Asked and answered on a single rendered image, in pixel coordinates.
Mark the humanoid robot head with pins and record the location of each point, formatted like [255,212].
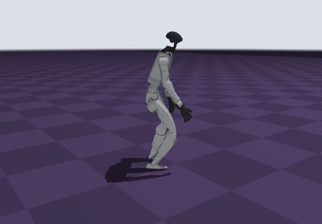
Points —
[173,37]

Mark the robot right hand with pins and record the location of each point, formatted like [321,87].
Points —
[185,112]

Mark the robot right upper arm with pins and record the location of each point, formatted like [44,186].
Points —
[164,73]

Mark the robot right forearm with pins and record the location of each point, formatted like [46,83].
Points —
[171,92]

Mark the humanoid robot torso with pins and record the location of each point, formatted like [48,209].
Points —
[155,78]

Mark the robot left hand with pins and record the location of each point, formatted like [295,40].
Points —
[171,105]

